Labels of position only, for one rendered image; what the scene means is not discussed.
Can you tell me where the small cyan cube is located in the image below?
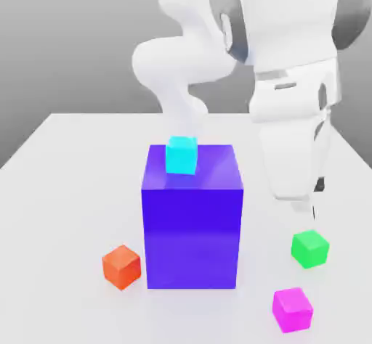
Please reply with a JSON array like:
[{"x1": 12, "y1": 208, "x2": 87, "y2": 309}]
[{"x1": 165, "y1": 135, "x2": 199, "y2": 176}]

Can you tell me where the small green cube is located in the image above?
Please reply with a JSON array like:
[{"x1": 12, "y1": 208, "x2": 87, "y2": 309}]
[{"x1": 291, "y1": 229, "x2": 331, "y2": 270}]

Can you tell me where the large purple box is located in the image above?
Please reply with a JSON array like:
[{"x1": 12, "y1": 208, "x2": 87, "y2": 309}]
[{"x1": 141, "y1": 144, "x2": 244, "y2": 290}]

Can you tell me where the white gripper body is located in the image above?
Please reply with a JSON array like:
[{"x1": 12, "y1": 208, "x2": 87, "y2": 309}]
[{"x1": 257, "y1": 115, "x2": 333, "y2": 203}]

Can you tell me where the small magenta cube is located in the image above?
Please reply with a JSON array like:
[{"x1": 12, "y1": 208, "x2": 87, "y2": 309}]
[{"x1": 272, "y1": 287, "x2": 314, "y2": 334}]

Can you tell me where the small orange cube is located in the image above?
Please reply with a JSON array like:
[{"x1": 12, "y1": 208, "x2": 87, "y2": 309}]
[{"x1": 102, "y1": 244, "x2": 142, "y2": 291}]

